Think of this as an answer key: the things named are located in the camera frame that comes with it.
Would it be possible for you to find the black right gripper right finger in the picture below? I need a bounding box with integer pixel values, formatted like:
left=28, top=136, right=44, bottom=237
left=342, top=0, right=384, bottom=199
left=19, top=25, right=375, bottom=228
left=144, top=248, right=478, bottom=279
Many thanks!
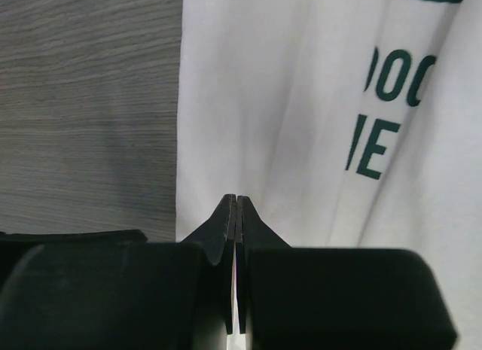
left=236, top=196, right=291, bottom=333

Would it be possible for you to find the white and green t shirt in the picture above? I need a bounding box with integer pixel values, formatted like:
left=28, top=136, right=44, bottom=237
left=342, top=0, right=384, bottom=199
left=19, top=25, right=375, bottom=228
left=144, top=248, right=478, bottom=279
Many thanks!
left=175, top=0, right=482, bottom=249

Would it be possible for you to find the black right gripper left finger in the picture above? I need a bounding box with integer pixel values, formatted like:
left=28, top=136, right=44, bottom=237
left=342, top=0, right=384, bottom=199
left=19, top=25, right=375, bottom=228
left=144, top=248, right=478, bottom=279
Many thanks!
left=183, top=194, right=236, bottom=333

